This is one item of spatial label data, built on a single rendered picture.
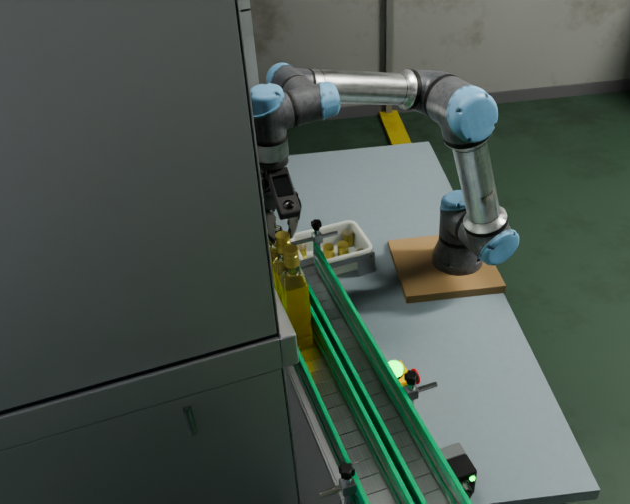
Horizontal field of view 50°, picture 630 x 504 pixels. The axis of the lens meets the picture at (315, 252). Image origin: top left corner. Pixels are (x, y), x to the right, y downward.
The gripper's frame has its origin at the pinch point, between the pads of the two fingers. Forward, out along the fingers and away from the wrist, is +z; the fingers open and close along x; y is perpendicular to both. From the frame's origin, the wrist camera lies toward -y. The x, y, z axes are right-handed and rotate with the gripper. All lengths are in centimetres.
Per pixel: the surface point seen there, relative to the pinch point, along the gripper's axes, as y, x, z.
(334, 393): -25.4, -1.8, 27.3
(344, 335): -9.0, -10.7, 27.3
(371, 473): -48, -1, 27
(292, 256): -7.6, 0.1, 0.1
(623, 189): 121, -222, 116
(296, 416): -28.3, 8.3, 27.3
